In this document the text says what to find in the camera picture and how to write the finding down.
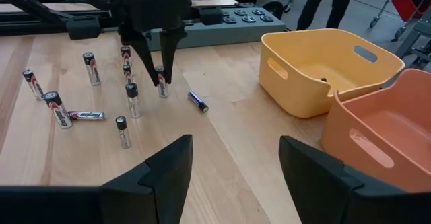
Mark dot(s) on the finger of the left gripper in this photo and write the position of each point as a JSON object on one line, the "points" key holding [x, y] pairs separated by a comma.
{"points": [[143, 50], [168, 49]]}

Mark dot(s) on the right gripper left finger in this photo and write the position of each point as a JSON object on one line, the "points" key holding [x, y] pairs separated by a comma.
{"points": [[151, 190]]}

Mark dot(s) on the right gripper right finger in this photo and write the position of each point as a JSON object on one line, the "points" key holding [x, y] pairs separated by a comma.
{"points": [[323, 190]]}

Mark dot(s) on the silver black Energizer battery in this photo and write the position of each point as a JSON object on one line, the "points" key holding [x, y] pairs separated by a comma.
{"points": [[124, 136], [92, 71], [134, 104], [33, 86], [60, 113], [126, 56], [162, 89], [87, 115], [128, 77]]}

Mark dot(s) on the dark blue battery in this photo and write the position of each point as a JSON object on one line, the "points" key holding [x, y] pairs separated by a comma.
{"points": [[198, 101]]}

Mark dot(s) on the orange plastic bin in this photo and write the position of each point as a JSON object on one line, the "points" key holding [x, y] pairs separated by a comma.
{"points": [[350, 126]]}

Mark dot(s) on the yellow plastic bin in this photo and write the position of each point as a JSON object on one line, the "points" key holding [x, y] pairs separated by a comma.
{"points": [[296, 93]]}

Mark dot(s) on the metal rack with red bins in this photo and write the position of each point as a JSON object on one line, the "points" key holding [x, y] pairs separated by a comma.
{"points": [[409, 2]]}

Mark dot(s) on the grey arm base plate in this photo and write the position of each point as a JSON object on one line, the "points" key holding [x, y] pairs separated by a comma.
{"points": [[215, 32]]}

